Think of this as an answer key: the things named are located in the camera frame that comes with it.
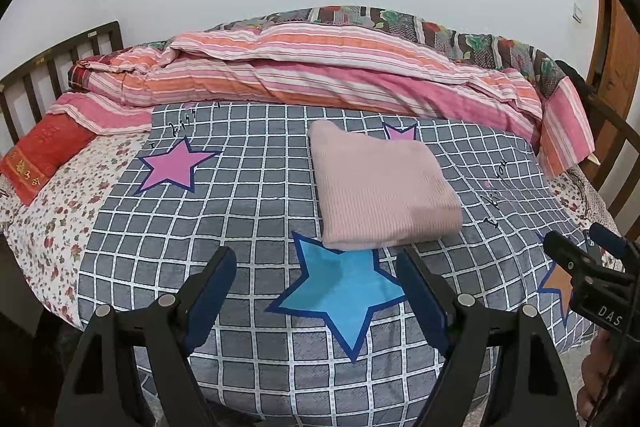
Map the dark floral patchwork quilt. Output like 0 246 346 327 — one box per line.
145 6 566 100

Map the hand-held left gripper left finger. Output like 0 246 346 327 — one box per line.
55 246 238 427

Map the pink ribbed sweater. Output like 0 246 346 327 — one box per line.
307 119 463 252

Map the wooden door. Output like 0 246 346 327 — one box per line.
585 0 640 98

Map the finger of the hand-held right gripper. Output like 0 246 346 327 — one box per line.
582 223 640 265
543 231 601 278

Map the person's right hand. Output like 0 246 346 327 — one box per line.
577 332 623 427

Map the pink orange striped quilt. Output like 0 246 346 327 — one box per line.
45 23 595 178

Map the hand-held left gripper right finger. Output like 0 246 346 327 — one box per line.
396 246 578 427

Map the grey checked star blanket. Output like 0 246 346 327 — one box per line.
77 102 598 427

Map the red plaid cloth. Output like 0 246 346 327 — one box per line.
67 56 118 90

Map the dark wooden footboard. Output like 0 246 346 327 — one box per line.
555 59 640 228

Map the red embroidered pillow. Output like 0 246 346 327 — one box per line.
0 112 96 206

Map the dark wooden headboard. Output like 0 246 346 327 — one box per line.
0 21 124 152

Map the floral bed sheet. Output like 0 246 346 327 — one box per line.
0 134 626 330

